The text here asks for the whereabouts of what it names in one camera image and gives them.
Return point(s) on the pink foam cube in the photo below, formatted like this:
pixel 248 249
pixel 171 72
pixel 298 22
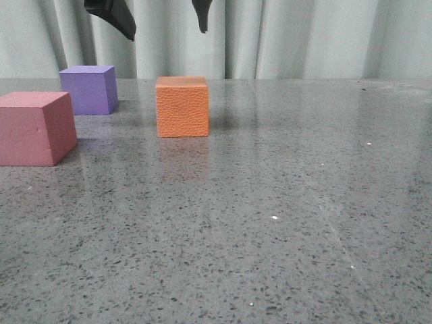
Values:
pixel 37 128

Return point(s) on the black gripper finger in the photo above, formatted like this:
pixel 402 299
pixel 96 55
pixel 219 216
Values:
pixel 116 13
pixel 202 8

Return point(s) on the purple foam cube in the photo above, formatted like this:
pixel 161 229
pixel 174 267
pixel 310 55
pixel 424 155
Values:
pixel 93 88

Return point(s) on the orange foam cube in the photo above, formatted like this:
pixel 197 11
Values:
pixel 182 106

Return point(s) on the pale green curtain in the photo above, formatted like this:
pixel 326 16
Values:
pixel 244 40

